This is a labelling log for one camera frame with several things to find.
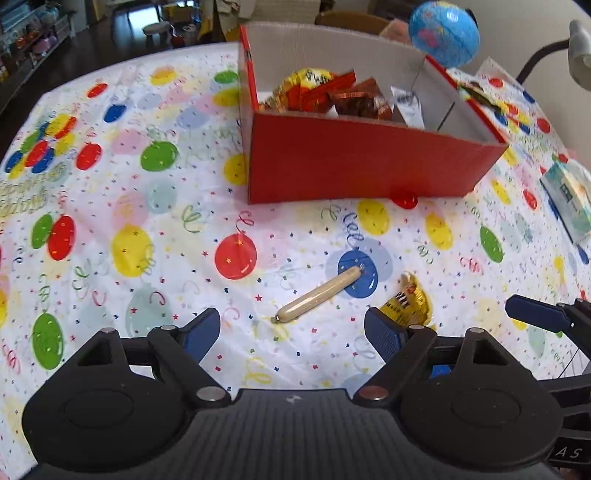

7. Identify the yellow snack packet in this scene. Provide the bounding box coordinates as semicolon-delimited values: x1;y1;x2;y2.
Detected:
380;272;433;328

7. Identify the beige sausage stick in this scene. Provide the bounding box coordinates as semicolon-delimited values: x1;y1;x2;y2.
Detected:
273;265;365;324

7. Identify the silver foil snack bag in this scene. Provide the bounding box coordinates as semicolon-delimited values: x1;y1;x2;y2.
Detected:
390;86;425;130

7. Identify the brown foil snack bag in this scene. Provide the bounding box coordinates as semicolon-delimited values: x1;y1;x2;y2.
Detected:
329;78;393;121

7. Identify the yellow red chip bag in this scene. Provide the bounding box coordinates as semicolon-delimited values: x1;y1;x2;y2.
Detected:
259;68;335;111

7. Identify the red long snack pack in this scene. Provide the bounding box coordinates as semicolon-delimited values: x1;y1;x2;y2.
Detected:
299;70;356;113

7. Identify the tissue pack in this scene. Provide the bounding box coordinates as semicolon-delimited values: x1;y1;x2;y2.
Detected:
541;160;591;244

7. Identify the balloon pattern tablecloth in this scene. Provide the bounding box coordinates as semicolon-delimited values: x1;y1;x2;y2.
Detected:
1;44;590;479

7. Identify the red cardboard box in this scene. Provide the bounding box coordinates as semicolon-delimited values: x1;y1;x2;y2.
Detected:
238;22;507;204

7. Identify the dark wrapper on table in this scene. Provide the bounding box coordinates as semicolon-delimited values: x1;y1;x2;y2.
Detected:
458;83;505;114

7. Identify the black desk lamp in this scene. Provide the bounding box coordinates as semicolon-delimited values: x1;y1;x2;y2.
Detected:
515;19;591;91

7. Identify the blue desk globe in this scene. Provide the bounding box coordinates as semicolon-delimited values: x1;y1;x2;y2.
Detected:
409;1;481;68

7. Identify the small round stool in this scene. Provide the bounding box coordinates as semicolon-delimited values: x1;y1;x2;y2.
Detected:
142;21;171;47

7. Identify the wooden chair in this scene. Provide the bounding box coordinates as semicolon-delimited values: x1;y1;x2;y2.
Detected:
315;10;390;35

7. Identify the tv cabinet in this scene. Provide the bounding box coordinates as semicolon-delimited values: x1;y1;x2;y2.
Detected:
1;4;76;111

